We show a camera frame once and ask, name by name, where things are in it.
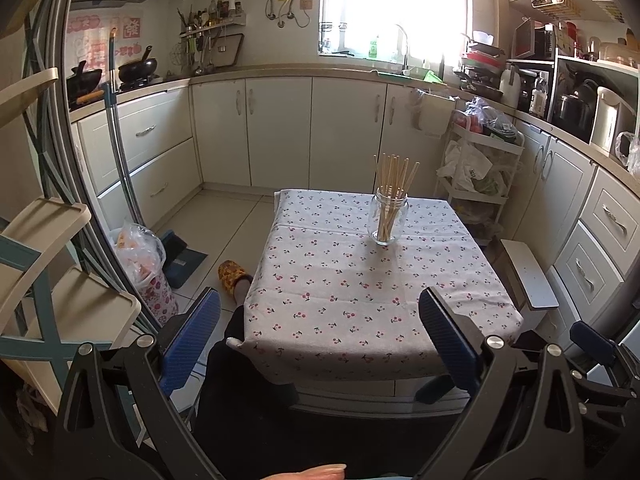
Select translucent hanging bag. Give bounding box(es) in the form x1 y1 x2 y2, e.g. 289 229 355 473
409 87 452 137

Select floral bin with plastic bag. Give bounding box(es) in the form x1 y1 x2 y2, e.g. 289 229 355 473
109 222 181 330

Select bunch of wooden chopsticks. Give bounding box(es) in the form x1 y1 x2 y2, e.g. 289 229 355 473
374 152 421 243

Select white shelf unit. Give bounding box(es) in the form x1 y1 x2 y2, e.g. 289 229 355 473
509 15 640 147

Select grocery filled plastic bag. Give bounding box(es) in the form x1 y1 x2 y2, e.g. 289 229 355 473
452 96 521 140

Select clear plastic bag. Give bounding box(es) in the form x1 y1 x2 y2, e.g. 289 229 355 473
615 130 640 177

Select black kettle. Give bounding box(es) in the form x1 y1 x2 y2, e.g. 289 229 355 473
554 77 601 132

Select person's left hand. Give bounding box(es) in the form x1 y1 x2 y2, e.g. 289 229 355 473
270 464 348 480

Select long metal broom handle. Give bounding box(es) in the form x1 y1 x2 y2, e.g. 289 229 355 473
102 26 148 228

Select clear glass jar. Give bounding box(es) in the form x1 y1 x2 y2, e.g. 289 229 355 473
367 186 409 247

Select white jug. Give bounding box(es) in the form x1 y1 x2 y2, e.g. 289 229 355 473
499 64 523 109

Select white plastic bag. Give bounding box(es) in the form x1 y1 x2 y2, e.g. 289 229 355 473
436 139 493 193

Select black wok wooden handle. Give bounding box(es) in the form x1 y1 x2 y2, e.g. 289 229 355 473
66 60 106 108

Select white rolling cart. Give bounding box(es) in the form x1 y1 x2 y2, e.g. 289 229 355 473
431 122 526 242

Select cream base cabinets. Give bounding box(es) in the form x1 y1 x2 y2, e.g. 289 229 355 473
70 75 456 241

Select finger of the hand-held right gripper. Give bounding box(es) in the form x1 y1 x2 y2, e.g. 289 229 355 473
570 320 640 411

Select beige folding step stool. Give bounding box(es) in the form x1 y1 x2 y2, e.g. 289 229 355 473
0 66 142 413

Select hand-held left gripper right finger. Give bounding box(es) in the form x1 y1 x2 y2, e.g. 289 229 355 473
417 287 583 480

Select dark rimmed wall tray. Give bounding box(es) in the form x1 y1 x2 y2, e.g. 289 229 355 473
211 32 246 69

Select silver toaster oven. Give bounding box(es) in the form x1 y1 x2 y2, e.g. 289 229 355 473
513 18 558 61

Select white electric water boiler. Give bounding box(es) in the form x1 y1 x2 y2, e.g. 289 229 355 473
589 86 637 157

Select cherry print tablecloth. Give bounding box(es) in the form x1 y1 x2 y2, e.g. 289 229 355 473
240 188 524 387

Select curved metal faucet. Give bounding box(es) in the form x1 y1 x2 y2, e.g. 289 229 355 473
394 23 413 75

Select white stool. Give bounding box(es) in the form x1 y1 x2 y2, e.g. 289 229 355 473
499 238 561 312

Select cream cabinets with drawers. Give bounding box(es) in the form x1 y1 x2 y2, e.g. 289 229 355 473
512 117 640 341

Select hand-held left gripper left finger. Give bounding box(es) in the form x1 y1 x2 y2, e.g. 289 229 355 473
56 287 223 480

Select wall rack of kitchen utensils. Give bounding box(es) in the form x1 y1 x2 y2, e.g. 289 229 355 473
176 0 249 77

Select yellow patterned slipper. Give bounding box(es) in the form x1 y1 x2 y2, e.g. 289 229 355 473
218 260 254 294

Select person's black pants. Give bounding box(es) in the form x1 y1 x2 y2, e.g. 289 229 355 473
192 305 301 480

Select blue dustpan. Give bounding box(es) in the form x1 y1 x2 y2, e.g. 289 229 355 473
159 230 209 290

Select pink wall stickers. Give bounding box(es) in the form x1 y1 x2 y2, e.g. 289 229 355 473
66 12 147 70

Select stack of dishes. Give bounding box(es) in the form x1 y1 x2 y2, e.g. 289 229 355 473
459 30 507 100

